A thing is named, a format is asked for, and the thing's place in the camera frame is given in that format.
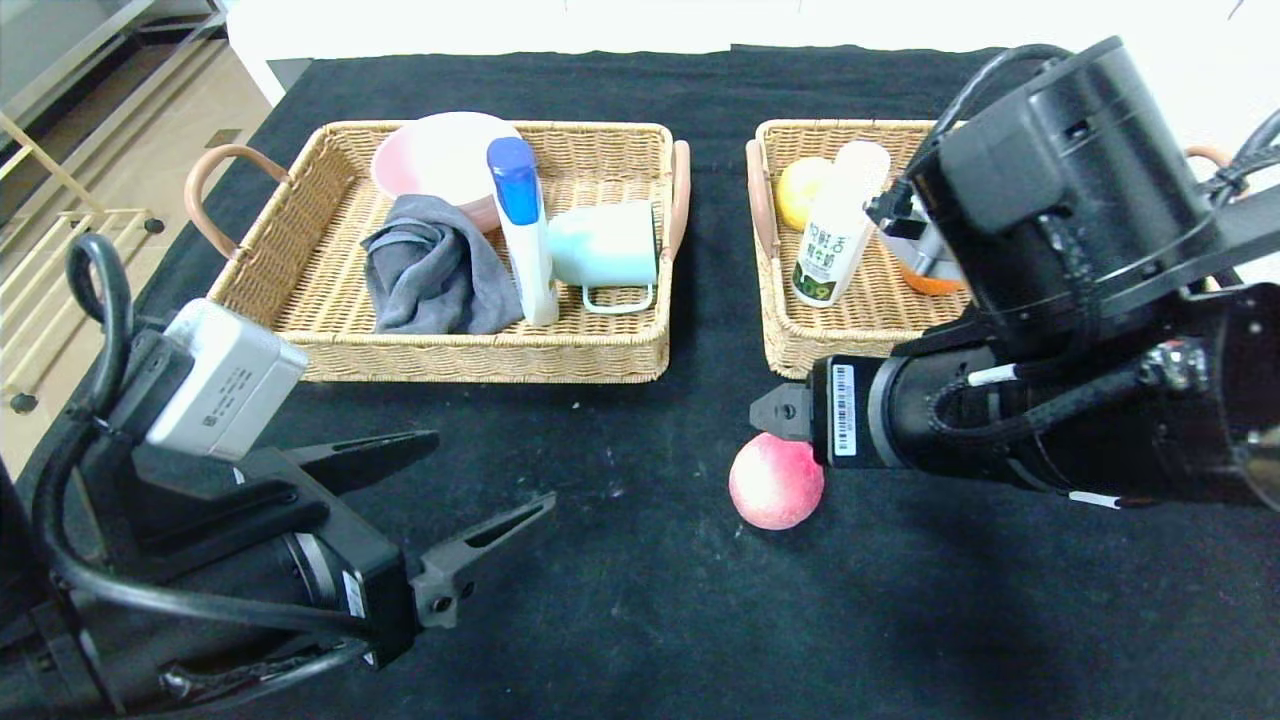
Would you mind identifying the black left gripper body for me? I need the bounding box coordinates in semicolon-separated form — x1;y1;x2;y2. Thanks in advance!
184;444;421;669

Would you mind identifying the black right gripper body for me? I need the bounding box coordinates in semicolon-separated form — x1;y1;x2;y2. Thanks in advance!
806;344;1006;481

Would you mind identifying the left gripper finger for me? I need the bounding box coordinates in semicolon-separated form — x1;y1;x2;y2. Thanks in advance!
282;429;441;497
410;490;558;630

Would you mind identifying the red peach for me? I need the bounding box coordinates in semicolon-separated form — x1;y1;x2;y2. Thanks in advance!
728;433;826;531

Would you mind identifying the orange fruit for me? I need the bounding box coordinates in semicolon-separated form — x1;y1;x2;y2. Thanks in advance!
900;262;969;298

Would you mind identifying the white milk bottle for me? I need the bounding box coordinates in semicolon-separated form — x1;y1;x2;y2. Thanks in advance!
790;140;892;308

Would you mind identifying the grey cloth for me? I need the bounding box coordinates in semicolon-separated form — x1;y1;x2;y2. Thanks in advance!
360;194;524;336

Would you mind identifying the yellow pear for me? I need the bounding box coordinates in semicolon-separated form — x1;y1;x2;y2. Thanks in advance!
776;156;836;233

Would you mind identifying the white shampoo bottle blue cap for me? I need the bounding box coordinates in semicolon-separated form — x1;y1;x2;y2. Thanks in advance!
487;137;561;328

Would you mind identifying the black tablecloth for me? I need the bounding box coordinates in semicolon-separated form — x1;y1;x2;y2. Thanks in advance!
0;45;1280;720

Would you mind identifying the pink bowl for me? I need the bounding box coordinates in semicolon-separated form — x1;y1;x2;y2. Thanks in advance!
370;111;526;233

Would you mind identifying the wooden rack on wheels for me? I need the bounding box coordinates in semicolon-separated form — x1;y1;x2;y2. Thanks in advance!
0;110;166;416

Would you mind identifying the wicker basket with pink handles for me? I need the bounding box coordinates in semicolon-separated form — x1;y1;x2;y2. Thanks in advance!
185;122;693;386
745;120;1241;381

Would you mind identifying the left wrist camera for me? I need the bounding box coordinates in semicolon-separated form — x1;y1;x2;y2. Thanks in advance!
145;298;309;461

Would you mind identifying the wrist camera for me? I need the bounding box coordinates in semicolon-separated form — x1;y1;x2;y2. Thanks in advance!
865;190;969;291
145;298;309;461

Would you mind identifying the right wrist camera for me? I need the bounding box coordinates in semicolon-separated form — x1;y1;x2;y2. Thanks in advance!
865;190;969;291

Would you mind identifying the pale mint cup with handle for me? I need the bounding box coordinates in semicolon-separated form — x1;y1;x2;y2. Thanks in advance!
548;200;661;316

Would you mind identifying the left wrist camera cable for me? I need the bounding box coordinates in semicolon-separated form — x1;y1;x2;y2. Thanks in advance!
30;233;371;641

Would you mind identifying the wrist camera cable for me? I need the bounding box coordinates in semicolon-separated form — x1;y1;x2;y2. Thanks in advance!
30;233;371;641
900;44;1076;201

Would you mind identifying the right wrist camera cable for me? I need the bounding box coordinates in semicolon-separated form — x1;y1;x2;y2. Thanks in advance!
900;44;1076;201

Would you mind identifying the grey metal shelf frame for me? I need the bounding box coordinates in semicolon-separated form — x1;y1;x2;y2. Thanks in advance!
0;0;233;131

